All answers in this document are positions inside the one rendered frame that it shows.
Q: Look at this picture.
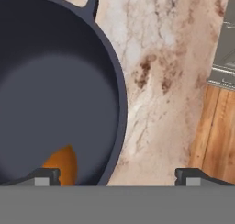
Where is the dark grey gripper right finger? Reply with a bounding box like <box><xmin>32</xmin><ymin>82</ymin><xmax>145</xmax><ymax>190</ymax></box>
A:
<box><xmin>174</xmin><ymin>167</ymin><xmax>235</xmax><ymax>187</ymax></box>

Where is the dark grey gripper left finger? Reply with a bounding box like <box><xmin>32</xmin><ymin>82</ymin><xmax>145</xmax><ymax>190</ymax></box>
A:
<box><xmin>2</xmin><ymin>167</ymin><xmax>62</xmax><ymax>187</ymax></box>

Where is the orange carrot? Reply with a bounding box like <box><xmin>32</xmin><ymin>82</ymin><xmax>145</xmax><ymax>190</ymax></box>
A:
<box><xmin>41</xmin><ymin>144</ymin><xmax>78</xmax><ymax>187</ymax></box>

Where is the dark blue-grey pot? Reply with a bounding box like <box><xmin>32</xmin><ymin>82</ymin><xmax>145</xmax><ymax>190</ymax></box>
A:
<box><xmin>0</xmin><ymin>0</ymin><xmax>129</xmax><ymax>187</ymax></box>

